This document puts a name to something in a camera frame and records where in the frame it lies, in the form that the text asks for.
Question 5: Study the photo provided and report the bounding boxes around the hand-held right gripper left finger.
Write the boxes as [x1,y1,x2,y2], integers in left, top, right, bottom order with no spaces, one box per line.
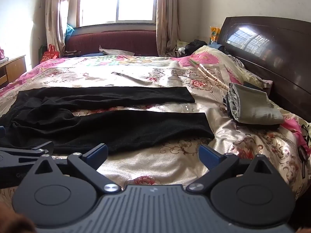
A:
[31,144,120,195]

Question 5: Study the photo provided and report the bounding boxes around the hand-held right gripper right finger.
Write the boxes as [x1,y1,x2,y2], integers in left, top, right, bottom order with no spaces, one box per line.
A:
[186,144,275,193]

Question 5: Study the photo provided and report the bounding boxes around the black pants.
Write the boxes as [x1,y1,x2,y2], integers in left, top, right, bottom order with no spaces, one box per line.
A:
[0,86,215,155]

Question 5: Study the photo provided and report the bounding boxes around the person's left forearm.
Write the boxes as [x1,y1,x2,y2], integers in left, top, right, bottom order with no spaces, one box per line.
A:
[0,199,36,233]

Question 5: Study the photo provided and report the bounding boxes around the wooden cabinet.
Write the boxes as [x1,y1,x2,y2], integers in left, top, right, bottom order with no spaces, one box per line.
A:
[0,55,27,89]

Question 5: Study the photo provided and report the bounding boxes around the folded grey cloth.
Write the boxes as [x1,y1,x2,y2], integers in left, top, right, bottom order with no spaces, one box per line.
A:
[228,83,285,125]

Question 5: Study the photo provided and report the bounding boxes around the red bag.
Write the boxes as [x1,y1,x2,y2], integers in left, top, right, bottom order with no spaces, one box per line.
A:
[41,44,60,63]

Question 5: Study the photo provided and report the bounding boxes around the floral satin bedspread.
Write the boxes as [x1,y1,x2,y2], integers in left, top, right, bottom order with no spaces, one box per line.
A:
[0,45,311,199]

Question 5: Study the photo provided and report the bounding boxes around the grey pillow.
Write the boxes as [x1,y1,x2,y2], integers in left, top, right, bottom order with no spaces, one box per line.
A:
[99,45,135,57]

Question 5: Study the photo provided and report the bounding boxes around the black bag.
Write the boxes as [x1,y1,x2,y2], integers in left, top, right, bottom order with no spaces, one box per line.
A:
[185,39,208,55]

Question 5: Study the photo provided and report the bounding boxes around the maroon sofa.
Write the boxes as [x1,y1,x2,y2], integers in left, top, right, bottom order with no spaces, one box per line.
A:
[64,30,158,58]

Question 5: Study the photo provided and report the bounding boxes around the dark wooden headboard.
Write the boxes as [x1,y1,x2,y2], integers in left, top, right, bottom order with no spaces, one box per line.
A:
[217,17,311,123]

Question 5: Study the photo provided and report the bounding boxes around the yellow packet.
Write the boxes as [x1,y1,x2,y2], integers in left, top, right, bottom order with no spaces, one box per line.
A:
[209,26,220,44]

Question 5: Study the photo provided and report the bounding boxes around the beige curtain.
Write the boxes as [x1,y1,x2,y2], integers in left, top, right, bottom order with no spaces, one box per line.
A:
[155,0,182,58]
[45,0,83,58]

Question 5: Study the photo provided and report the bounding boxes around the window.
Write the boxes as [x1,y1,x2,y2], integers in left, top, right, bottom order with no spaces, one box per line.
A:
[76,0,159,27]

